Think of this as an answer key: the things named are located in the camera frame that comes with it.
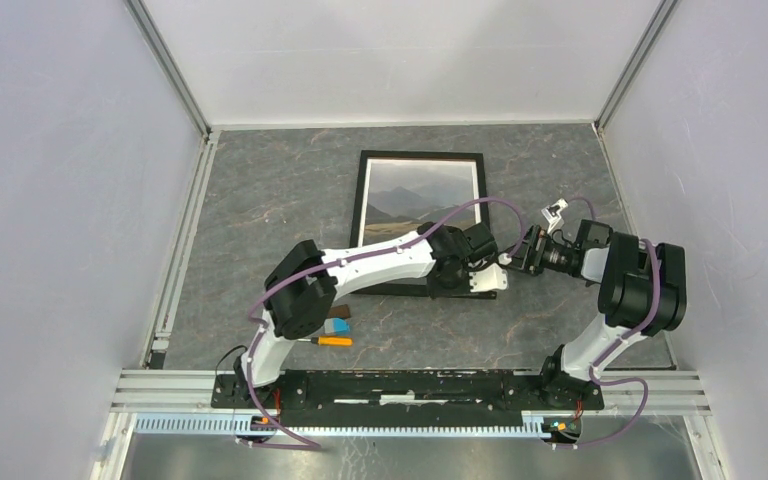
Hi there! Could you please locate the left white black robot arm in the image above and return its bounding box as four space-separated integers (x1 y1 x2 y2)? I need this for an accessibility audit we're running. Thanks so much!
235 223 508 408

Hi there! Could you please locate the right aluminium corner post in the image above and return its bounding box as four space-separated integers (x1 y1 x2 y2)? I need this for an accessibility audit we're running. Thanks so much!
593 0 680 135

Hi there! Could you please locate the blue grey eraser block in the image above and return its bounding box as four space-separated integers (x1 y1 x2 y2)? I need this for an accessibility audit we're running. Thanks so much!
323 318 350 336

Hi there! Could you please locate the aluminium corner post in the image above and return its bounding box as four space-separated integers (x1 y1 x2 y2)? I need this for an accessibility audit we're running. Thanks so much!
124 0 212 137
593 0 680 135

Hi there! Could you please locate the left aluminium corner post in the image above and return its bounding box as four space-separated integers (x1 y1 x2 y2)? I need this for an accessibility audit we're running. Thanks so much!
124 0 212 137

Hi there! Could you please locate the orange handled screwdriver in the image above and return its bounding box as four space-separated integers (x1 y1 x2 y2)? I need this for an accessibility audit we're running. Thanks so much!
298 336 353 347

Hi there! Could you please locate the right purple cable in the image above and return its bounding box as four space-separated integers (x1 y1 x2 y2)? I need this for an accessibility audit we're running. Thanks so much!
551 195 662 452

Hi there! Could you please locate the left aluminium floor rail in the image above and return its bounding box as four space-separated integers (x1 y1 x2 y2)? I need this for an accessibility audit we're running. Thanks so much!
140 130 222 369

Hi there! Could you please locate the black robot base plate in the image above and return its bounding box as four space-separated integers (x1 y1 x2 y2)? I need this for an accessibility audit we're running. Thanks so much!
211 369 605 428

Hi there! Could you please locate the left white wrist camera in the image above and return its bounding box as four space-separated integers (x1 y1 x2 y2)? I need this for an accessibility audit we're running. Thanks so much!
469 263 508 293

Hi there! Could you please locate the black picture frame with photo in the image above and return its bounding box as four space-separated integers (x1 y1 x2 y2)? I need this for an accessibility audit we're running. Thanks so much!
349 150 497 300

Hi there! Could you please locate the small brown wooden block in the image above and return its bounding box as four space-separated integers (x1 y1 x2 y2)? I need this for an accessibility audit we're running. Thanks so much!
328 305 352 319

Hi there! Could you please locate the aluminium front rail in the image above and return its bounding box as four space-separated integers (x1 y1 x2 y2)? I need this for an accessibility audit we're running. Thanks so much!
111 370 712 417

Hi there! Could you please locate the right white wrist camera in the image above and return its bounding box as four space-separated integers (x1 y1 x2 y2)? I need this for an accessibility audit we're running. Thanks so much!
541 198 569 234

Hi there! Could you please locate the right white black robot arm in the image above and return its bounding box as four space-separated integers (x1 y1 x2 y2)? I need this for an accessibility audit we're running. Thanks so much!
509 220 687 408

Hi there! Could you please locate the blue slotted cable duct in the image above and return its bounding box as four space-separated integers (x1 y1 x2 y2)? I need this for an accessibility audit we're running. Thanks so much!
133 413 548 439

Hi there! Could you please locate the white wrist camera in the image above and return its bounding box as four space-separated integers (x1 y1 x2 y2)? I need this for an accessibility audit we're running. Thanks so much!
469 263 508 293
541 198 569 234

